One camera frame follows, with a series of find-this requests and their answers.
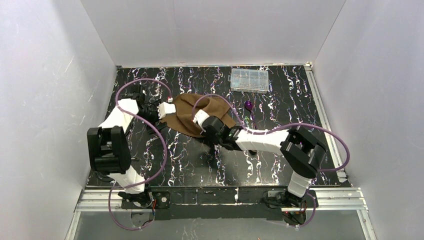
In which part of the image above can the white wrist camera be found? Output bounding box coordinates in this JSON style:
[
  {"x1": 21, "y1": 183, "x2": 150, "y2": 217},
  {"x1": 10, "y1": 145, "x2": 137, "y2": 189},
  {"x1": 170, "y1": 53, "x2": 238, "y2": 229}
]
[
  {"x1": 157, "y1": 102, "x2": 176, "y2": 120},
  {"x1": 192, "y1": 109, "x2": 210, "y2": 127}
]

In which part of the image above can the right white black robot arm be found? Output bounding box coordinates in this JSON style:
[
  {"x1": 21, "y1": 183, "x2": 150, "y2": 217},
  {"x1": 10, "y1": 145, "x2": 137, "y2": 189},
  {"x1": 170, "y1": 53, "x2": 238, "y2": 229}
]
[{"x1": 198, "y1": 116, "x2": 327, "y2": 207}]

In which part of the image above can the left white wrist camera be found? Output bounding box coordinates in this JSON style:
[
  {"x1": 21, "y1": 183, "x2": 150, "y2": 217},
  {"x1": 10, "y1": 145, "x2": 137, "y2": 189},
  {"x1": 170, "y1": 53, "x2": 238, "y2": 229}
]
[{"x1": 157, "y1": 102, "x2": 176, "y2": 120}]

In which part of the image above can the clear plastic organizer box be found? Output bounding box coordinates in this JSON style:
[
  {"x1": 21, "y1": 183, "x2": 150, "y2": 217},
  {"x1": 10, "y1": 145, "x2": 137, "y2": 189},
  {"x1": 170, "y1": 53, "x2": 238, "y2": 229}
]
[{"x1": 229, "y1": 68, "x2": 269, "y2": 94}]

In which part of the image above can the purple spoon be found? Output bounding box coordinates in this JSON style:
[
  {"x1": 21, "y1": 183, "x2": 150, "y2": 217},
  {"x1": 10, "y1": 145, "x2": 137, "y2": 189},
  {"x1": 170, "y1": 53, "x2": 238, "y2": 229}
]
[{"x1": 244, "y1": 100, "x2": 258, "y2": 130}]

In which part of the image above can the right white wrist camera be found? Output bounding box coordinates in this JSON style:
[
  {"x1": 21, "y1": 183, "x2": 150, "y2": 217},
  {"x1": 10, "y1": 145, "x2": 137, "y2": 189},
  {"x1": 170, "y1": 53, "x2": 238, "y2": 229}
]
[{"x1": 192, "y1": 109, "x2": 210, "y2": 127}]

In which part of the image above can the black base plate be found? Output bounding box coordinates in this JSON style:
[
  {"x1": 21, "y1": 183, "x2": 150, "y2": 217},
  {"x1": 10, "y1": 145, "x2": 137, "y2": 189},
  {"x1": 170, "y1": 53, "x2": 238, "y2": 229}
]
[{"x1": 117, "y1": 186, "x2": 319, "y2": 224}]

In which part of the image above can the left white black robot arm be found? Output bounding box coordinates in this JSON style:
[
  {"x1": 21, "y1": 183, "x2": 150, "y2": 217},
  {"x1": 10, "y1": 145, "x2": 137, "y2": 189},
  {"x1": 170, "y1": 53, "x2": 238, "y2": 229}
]
[{"x1": 87, "y1": 85, "x2": 161, "y2": 208}]

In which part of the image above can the brown burlap napkin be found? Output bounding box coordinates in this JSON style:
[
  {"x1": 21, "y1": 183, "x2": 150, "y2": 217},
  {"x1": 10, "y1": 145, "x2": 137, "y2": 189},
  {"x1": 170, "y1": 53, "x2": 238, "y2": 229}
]
[{"x1": 159, "y1": 93, "x2": 236, "y2": 138}]

